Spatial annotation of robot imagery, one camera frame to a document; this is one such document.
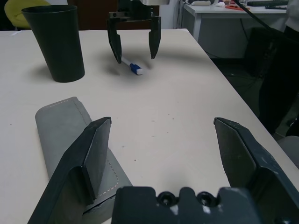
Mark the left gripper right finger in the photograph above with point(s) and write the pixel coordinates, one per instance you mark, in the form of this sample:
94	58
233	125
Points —
243	158

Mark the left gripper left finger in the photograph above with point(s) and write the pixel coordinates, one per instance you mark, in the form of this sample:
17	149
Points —
79	163

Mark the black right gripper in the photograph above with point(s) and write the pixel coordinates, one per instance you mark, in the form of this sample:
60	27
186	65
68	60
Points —
133	11

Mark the white marker blue cap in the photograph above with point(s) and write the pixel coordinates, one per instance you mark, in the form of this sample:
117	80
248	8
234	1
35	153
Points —
133	66

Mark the grey glasses case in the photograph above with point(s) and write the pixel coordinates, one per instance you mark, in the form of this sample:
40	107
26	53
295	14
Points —
63	130

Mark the black plastic cup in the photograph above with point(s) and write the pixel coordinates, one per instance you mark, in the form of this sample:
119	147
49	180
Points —
58	44

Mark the bystander in black trousers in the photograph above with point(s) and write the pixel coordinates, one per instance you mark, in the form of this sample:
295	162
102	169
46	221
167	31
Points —
280	77

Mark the orange flat object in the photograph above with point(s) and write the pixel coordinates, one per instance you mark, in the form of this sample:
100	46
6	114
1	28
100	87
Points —
236	7

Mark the black box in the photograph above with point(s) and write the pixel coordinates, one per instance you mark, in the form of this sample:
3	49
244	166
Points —
261	51

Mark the yellow green round object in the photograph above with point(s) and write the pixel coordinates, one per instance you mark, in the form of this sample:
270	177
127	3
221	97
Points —
21	11

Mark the black keyboard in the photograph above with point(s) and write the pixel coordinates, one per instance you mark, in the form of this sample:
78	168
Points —
266	3

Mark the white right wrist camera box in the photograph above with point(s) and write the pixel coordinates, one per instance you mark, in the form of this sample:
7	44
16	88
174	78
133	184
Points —
154	2

